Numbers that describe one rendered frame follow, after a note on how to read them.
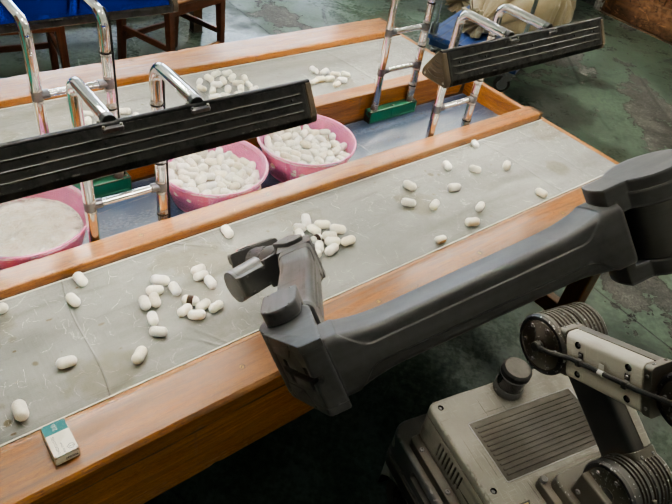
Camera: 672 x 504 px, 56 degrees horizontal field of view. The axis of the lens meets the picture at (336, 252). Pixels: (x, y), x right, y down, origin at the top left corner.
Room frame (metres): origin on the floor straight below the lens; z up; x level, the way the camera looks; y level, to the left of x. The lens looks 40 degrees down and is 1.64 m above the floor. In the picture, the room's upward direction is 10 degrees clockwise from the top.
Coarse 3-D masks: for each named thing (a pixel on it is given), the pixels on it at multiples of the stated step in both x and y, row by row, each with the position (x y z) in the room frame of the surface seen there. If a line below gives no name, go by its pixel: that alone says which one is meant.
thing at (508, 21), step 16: (480, 0) 4.10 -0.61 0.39; (496, 0) 4.02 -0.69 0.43; (512, 0) 3.99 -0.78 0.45; (528, 0) 3.96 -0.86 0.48; (544, 0) 3.97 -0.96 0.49; (560, 0) 4.03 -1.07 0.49; (512, 16) 3.93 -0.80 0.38; (544, 16) 3.97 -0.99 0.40; (560, 16) 4.08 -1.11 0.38; (464, 32) 3.96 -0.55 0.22; (480, 32) 3.89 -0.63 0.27
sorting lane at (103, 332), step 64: (384, 192) 1.31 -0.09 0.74; (448, 192) 1.37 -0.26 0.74; (512, 192) 1.42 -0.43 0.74; (192, 256) 0.96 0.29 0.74; (384, 256) 1.07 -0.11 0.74; (0, 320) 0.71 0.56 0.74; (64, 320) 0.73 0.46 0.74; (128, 320) 0.76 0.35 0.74; (192, 320) 0.79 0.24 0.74; (256, 320) 0.81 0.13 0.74; (0, 384) 0.58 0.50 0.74; (64, 384) 0.60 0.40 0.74; (128, 384) 0.62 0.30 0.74
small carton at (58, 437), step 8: (48, 424) 0.50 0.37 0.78; (56, 424) 0.50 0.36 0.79; (64, 424) 0.50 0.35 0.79; (48, 432) 0.48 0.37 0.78; (56, 432) 0.49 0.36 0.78; (64, 432) 0.49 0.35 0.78; (48, 440) 0.47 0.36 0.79; (56, 440) 0.47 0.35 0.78; (64, 440) 0.48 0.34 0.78; (72, 440) 0.48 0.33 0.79; (48, 448) 0.47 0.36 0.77; (56, 448) 0.46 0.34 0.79; (64, 448) 0.46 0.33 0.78; (72, 448) 0.47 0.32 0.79; (56, 456) 0.45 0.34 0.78; (64, 456) 0.46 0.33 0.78; (72, 456) 0.46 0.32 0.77; (56, 464) 0.45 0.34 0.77
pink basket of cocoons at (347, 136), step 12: (324, 120) 1.58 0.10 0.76; (336, 132) 1.56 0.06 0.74; (348, 132) 1.53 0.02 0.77; (348, 144) 1.51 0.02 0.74; (276, 156) 1.34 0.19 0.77; (348, 156) 1.40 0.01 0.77; (276, 168) 1.36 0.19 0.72; (288, 168) 1.34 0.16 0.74; (300, 168) 1.34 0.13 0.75; (312, 168) 1.34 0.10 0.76; (324, 168) 1.35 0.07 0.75; (288, 180) 1.36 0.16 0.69
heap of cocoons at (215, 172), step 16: (176, 160) 1.29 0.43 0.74; (192, 160) 1.29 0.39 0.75; (208, 160) 1.31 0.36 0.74; (224, 160) 1.32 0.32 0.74; (240, 160) 1.34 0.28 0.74; (176, 176) 1.24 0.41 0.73; (192, 176) 1.24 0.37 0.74; (208, 176) 1.25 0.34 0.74; (224, 176) 1.27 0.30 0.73; (240, 176) 1.27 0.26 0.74; (256, 176) 1.28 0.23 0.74; (208, 192) 1.18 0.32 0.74; (224, 192) 1.20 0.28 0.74
